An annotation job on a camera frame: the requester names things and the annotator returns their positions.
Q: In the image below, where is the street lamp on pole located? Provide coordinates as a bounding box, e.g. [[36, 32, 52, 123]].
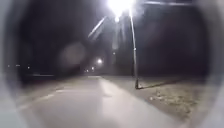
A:
[[106, 0, 142, 90]]

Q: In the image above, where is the grey paved path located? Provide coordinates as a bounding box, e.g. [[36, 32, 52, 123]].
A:
[[18, 75, 188, 128]]

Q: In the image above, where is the grass strip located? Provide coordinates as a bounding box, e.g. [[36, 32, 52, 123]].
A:
[[102, 75, 214, 125], [18, 76, 92, 109]]

